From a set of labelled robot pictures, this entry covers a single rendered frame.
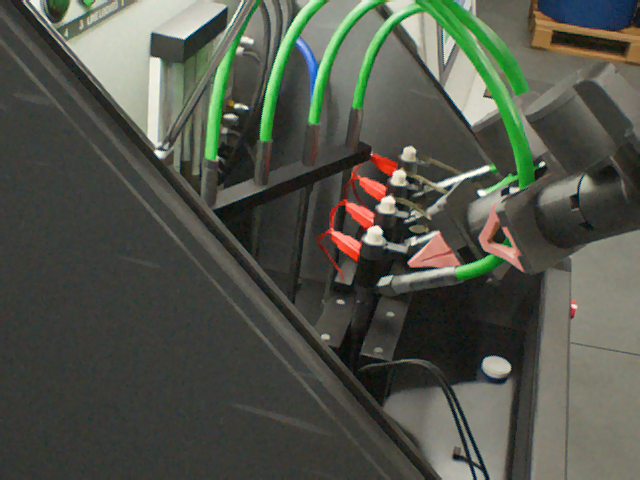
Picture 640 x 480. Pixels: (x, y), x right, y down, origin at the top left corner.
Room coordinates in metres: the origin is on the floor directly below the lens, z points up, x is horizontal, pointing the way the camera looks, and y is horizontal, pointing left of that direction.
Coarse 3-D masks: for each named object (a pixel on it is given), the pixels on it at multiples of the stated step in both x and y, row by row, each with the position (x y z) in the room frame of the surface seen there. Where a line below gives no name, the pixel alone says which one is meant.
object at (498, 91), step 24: (432, 0) 0.80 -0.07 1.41; (456, 24) 0.79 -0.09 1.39; (480, 48) 0.78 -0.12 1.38; (480, 72) 0.77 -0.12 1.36; (216, 96) 0.93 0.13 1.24; (504, 96) 0.75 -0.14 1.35; (216, 120) 0.93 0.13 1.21; (504, 120) 0.75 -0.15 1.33; (216, 144) 0.93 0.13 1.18; (528, 144) 0.74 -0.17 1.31; (528, 168) 0.73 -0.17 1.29; (480, 264) 0.74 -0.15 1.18
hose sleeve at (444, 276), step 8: (416, 272) 0.78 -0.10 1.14; (424, 272) 0.78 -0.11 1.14; (432, 272) 0.77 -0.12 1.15; (440, 272) 0.76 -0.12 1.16; (448, 272) 0.76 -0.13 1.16; (392, 280) 0.79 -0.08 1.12; (400, 280) 0.78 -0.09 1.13; (408, 280) 0.78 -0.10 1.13; (416, 280) 0.77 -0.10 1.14; (424, 280) 0.77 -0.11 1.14; (432, 280) 0.76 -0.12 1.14; (440, 280) 0.76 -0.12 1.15; (448, 280) 0.75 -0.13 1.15; (456, 280) 0.75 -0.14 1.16; (392, 288) 0.79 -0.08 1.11; (400, 288) 0.78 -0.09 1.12; (408, 288) 0.78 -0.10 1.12; (416, 288) 0.77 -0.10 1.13; (424, 288) 0.77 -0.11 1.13
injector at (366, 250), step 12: (384, 240) 0.90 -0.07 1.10; (360, 252) 0.90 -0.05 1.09; (372, 252) 0.89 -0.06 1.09; (360, 264) 0.89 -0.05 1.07; (372, 264) 0.89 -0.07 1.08; (360, 276) 0.89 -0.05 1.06; (372, 276) 0.89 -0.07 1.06; (360, 288) 0.89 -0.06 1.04; (372, 288) 0.89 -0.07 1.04; (360, 300) 0.89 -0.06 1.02; (360, 312) 0.89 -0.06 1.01; (360, 324) 0.89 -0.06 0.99; (360, 336) 0.89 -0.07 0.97; (348, 348) 0.90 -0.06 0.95; (360, 348) 0.90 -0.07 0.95; (348, 360) 0.90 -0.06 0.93
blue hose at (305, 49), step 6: (300, 42) 1.20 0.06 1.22; (300, 48) 1.20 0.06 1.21; (306, 48) 1.20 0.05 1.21; (306, 54) 1.20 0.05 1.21; (312, 54) 1.20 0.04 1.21; (312, 60) 1.19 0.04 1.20; (312, 66) 1.19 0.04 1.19; (312, 72) 1.19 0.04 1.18; (282, 78) 1.22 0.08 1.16; (312, 78) 1.19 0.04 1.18; (312, 84) 1.19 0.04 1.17; (312, 90) 1.19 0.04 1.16; (246, 108) 1.23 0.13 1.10
